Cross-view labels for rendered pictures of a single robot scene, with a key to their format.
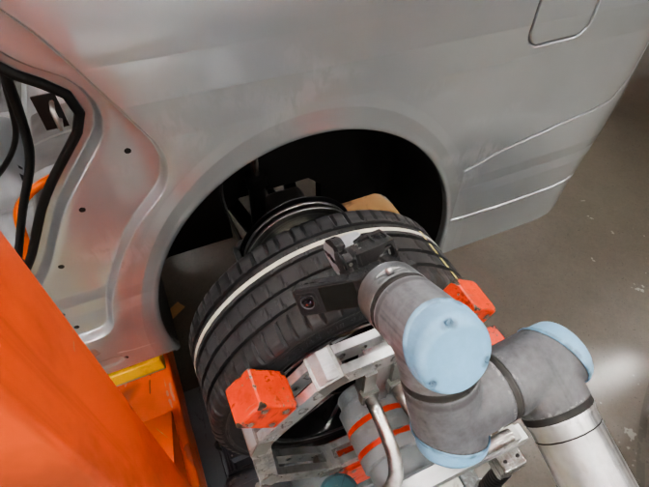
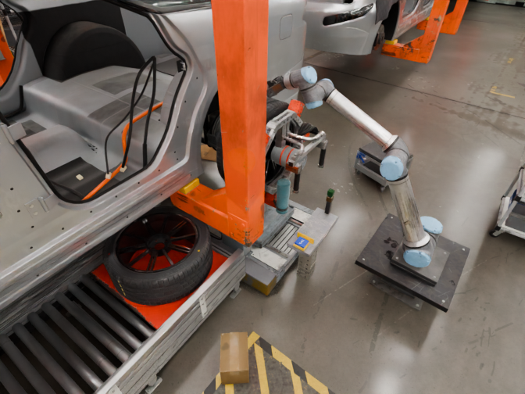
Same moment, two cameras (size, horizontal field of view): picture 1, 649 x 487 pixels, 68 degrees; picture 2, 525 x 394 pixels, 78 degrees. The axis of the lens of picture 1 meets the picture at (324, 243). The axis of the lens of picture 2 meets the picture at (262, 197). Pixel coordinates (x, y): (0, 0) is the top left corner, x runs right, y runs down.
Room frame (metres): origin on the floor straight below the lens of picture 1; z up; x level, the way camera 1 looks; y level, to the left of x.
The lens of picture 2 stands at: (-1.09, 0.99, 2.05)
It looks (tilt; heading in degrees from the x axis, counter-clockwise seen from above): 40 degrees down; 328
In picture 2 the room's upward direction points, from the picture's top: 1 degrees clockwise
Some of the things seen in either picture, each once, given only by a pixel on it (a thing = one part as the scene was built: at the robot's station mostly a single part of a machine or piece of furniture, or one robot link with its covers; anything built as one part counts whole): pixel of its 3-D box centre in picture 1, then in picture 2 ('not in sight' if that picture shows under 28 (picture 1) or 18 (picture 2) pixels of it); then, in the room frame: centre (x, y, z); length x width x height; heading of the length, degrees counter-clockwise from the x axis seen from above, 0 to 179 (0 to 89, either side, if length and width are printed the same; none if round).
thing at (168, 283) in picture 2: not in sight; (161, 251); (0.44, 0.81, 0.39); 0.66 x 0.66 x 0.24
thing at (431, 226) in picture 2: not in sight; (426, 232); (-0.41, -0.68, 0.54); 0.17 x 0.15 x 0.18; 116
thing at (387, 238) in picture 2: not in sight; (408, 267); (-0.40, -0.70, 0.15); 0.60 x 0.60 x 0.30; 21
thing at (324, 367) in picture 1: (368, 404); (280, 153); (0.43, -0.10, 0.85); 0.54 x 0.07 x 0.54; 114
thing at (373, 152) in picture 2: not in sight; (381, 164); (0.61, -1.49, 0.17); 0.43 x 0.36 x 0.34; 5
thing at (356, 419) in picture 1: (383, 434); (288, 157); (0.37, -0.13, 0.85); 0.21 x 0.14 x 0.14; 24
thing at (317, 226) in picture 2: not in sight; (313, 231); (0.04, -0.14, 0.44); 0.43 x 0.17 x 0.03; 114
